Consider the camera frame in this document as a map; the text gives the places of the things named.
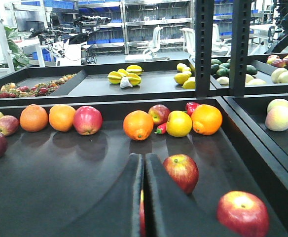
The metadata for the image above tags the orange with navel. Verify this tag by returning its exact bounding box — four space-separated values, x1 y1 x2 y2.
123 110 154 141

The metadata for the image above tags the orange far right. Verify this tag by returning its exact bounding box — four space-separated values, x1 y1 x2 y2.
191 104 223 135

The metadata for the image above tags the red apple behind lemon-apple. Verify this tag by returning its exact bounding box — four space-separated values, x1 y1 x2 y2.
148 104 171 126

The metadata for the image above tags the small red-yellow apple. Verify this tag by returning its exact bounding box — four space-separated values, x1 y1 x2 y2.
0 115 20 136

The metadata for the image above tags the pale peach back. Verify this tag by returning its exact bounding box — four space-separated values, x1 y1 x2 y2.
266 98 288 113

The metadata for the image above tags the pale peach front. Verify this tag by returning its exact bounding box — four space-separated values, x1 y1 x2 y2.
265 106 288 131

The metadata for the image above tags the yellow lemon middle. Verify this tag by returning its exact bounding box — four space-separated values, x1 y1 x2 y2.
174 71 192 85

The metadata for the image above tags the yellow starfruit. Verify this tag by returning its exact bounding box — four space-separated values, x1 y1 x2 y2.
127 73 142 86
126 65 144 76
107 71 123 84

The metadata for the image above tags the yellow lemon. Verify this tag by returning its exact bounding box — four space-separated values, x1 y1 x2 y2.
182 77 195 89
174 71 192 85

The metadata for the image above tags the pale peach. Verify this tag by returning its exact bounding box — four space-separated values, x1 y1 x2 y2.
266 98 288 113
265 106 288 131

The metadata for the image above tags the yellow lemon front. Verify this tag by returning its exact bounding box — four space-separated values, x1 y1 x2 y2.
182 77 195 89

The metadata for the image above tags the black wooden produce stand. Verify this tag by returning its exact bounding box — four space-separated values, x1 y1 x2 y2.
0 98 288 237

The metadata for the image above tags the yellow starfruit left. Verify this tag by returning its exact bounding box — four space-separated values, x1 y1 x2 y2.
107 71 123 84

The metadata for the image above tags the red bell pepper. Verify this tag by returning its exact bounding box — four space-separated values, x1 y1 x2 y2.
185 102 200 116

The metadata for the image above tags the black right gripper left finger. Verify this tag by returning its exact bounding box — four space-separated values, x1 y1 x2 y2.
57 153 144 237

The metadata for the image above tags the yellow starfruit top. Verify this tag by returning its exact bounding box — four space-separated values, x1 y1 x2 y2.
126 65 144 76

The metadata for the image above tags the garlic bulb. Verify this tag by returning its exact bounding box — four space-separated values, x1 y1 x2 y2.
119 77 133 88

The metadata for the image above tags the yellow apple right group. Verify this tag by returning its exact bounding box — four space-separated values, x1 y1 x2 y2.
166 111 192 137

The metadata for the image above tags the yellow starfruit right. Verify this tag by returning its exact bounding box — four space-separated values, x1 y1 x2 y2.
127 73 142 86

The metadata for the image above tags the large pink-red apple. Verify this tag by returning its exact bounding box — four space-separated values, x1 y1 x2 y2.
73 106 103 136

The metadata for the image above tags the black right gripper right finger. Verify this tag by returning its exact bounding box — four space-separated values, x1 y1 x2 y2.
144 153 237 237

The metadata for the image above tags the red chili pepper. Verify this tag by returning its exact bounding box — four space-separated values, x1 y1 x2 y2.
154 122 167 135

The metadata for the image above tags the black upright shelf post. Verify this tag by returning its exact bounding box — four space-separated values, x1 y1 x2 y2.
229 0 251 96
194 0 214 97

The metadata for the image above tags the orange left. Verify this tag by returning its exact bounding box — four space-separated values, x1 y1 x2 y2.
19 104 48 132

